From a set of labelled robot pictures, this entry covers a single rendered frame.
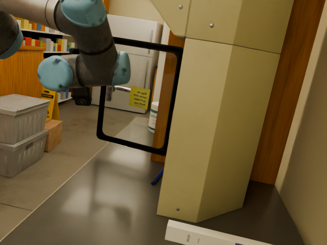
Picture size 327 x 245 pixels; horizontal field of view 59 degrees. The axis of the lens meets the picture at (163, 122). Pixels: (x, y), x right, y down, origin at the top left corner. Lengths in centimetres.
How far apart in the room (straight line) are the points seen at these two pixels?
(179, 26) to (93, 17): 22
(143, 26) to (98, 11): 517
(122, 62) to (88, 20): 12
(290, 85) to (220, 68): 46
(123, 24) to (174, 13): 513
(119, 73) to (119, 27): 521
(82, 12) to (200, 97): 33
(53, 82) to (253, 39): 47
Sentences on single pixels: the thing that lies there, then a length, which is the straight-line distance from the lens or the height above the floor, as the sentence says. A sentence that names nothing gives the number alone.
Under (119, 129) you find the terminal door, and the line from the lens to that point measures 113.
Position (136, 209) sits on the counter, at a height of 94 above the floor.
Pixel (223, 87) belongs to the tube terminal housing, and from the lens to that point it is 71.
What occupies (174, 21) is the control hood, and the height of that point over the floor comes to 144.
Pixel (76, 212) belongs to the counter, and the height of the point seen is 94.
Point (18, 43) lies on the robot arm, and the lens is 95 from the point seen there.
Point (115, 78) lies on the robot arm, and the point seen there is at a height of 130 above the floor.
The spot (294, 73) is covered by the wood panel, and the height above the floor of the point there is 136.
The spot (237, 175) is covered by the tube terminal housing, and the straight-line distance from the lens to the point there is 87.
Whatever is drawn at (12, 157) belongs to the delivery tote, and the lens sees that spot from 297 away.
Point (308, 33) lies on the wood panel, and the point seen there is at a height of 150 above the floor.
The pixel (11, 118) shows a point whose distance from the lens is 284.
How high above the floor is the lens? 138
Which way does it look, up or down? 15 degrees down
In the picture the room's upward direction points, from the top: 9 degrees clockwise
